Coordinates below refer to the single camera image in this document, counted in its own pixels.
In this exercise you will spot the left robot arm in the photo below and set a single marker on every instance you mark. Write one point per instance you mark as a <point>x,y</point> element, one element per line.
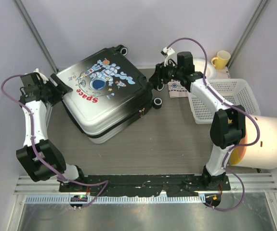
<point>39,156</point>

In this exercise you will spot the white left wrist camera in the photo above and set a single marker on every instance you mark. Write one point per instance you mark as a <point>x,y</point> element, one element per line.
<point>42,76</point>

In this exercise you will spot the aluminium rail frame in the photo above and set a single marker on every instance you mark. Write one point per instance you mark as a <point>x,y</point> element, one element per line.
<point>248,182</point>

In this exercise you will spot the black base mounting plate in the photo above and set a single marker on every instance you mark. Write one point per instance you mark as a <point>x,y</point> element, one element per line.
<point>175,185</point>

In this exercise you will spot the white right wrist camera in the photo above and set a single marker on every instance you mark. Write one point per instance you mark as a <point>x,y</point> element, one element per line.
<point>167,53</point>

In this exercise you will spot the white round plate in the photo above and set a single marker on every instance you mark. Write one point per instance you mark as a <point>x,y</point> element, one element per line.
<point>200,66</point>

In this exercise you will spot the white slotted cable duct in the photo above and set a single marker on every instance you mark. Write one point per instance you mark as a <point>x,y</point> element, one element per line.
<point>77,199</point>

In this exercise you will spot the black white space suitcase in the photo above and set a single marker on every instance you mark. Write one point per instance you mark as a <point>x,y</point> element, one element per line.
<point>108,93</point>

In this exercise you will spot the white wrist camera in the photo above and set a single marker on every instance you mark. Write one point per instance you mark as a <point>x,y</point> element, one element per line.
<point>42,76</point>
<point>167,53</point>

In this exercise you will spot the white plastic mesh basket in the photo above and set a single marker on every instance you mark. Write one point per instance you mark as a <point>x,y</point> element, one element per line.
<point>236,91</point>

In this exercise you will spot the yellow mug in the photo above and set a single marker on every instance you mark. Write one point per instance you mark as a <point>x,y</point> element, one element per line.
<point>221,59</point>

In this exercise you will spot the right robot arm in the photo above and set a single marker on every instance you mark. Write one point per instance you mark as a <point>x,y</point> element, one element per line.
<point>228,123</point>

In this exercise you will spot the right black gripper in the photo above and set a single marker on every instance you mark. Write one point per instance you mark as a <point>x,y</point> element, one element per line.
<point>155,79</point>

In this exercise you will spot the white cylindrical bin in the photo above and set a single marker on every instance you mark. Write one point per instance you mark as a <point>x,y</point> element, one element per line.
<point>263,154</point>

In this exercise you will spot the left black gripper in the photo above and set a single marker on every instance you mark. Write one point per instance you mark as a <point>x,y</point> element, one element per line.
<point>60,89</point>

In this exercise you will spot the patterned cloth napkin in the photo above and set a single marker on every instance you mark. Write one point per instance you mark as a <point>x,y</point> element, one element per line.
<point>176,90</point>

